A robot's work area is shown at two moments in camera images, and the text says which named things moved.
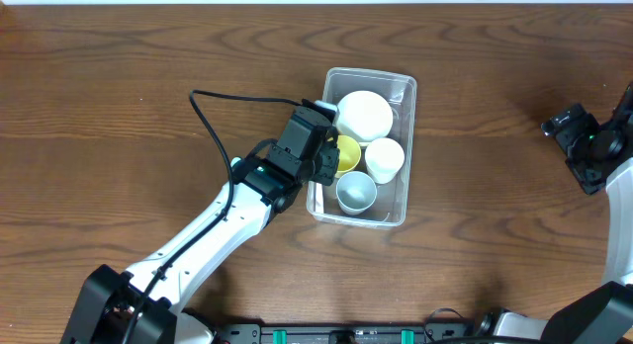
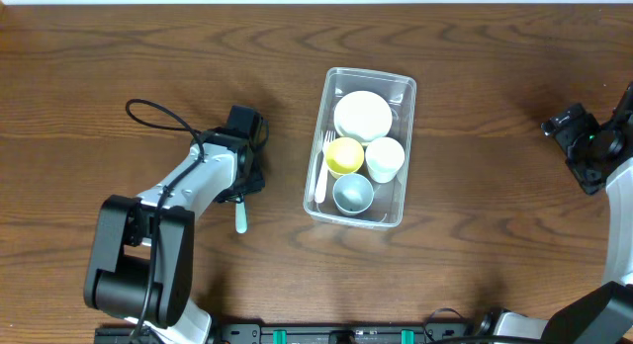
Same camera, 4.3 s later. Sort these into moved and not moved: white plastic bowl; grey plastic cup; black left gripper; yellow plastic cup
Moved: black left gripper
Not moved: white plastic bowl; grey plastic cup; yellow plastic cup
